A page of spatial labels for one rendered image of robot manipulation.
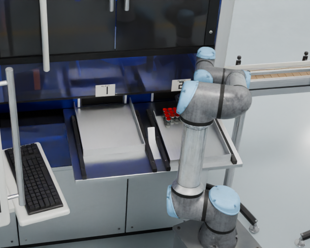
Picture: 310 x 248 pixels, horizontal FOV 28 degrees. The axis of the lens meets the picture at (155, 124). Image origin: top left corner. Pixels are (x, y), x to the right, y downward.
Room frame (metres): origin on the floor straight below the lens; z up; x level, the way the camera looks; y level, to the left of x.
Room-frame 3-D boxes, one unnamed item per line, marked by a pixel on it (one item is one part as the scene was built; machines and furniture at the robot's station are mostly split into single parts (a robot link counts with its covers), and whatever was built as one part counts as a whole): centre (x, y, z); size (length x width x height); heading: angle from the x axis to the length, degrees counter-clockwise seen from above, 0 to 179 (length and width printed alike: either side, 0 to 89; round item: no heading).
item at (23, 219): (1.82, 0.53, 0.79); 0.45 x 0.28 x 0.03; 27
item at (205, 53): (2.15, -0.18, 1.23); 0.09 x 0.08 x 0.11; 175
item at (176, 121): (2.20, -0.13, 0.90); 0.18 x 0.02 x 0.05; 105
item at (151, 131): (2.00, 0.00, 0.91); 0.14 x 0.03 x 0.06; 16
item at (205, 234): (1.61, -0.27, 0.84); 0.15 x 0.15 x 0.10
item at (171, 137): (2.09, -0.16, 0.90); 0.34 x 0.26 x 0.04; 15
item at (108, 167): (2.09, 0.02, 0.87); 0.70 x 0.48 x 0.02; 105
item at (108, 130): (2.11, 0.20, 0.90); 0.34 x 0.26 x 0.04; 15
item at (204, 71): (2.05, -0.19, 1.23); 0.11 x 0.11 x 0.08; 85
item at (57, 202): (1.84, 0.48, 0.82); 0.40 x 0.14 x 0.02; 27
